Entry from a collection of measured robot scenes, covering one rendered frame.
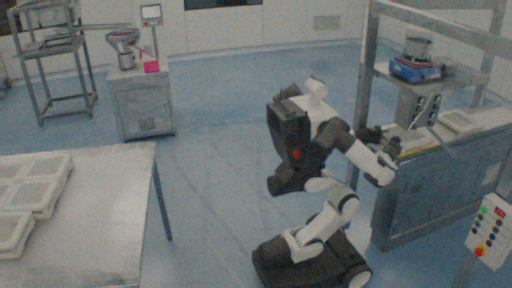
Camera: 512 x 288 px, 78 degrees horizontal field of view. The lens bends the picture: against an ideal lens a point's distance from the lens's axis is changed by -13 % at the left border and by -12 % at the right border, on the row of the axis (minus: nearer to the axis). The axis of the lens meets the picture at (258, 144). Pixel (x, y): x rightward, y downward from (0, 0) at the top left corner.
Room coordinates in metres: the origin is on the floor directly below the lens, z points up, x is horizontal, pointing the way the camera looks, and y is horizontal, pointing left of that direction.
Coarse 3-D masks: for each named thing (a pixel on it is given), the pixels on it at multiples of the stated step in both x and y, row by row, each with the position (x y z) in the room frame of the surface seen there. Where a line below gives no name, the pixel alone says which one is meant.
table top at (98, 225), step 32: (96, 160) 1.69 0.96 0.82; (128, 160) 1.69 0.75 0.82; (64, 192) 1.39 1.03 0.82; (96, 192) 1.39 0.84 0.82; (128, 192) 1.39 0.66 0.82; (64, 224) 1.15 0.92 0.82; (96, 224) 1.16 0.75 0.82; (128, 224) 1.16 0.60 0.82; (32, 256) 0.94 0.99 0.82; (64, 256) 0.95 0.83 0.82; (96, 256) 0.96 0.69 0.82; (128, 256) 0.97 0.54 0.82
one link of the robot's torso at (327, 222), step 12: (324, 204) 1.69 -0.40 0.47; (348, 204) 1.54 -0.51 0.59; (324, 216) 1.60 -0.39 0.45; (336, 216) 1.56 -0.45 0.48; (348, 216) 1.54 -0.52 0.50; (300, 228) 1.62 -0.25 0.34; (312, 228) 1.57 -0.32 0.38; (324, 228) 1.54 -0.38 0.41; (336, 228) 1.57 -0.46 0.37; (300, 240) 1.53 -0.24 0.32; (312, 240) 1.50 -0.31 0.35; (324, 240) 1.54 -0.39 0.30
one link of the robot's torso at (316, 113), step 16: (304, 96) 1.64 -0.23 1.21; (272, 112) 1.51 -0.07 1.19; (288, 112) 1.45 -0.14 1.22; (304, 112) 1.46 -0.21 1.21; (320, 112) 1.46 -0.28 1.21; (272, 128) 1.50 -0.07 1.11; (288, 128) 1.40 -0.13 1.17; (304, 128) 1.38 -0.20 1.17; (320, 128) 1.39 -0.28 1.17; (288, 144) 1.40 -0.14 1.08; (304, 144) 1.38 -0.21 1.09; (288, 160) 1.40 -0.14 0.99; (304, 160) 1.42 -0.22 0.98; (320, 160) 1.46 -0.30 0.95
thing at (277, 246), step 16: (272, 240) 1.51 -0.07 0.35; (336, 240) 1.64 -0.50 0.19; (256, 256) 1.54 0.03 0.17; (272, 256) 1.41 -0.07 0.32; (288, 256) 1.43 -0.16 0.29; (320, 256) 1.53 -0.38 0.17; (336, 256) 1.52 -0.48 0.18; (352, 256) 1.46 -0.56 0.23; (272, 272) 1.40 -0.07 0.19; (288, 272) 1.41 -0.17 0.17; (304, 272) 1.40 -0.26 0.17; (320, 272) 1.40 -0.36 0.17; (336, 272) 1.39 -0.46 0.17
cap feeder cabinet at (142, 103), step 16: (112, 64) 3.70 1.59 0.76; (160, 64) 3.61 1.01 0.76; (112, 80) 3.24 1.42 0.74; (128, 80) 3.28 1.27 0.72; (144, 80) 3.32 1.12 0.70; (160, 80) 3.36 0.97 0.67; (112, 96) 3.23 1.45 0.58; (128, 96) 3.27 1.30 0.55; (144, 96) 3.31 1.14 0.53; (160, 96) 3.35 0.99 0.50; (128, 112) 3.26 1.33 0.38; (144, 112) 3.30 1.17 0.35; (160, 112) 3.34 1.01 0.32; (128, 128) 3.25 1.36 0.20; (144, 128) 3.29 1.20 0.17; (160, 128) 3.34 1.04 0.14
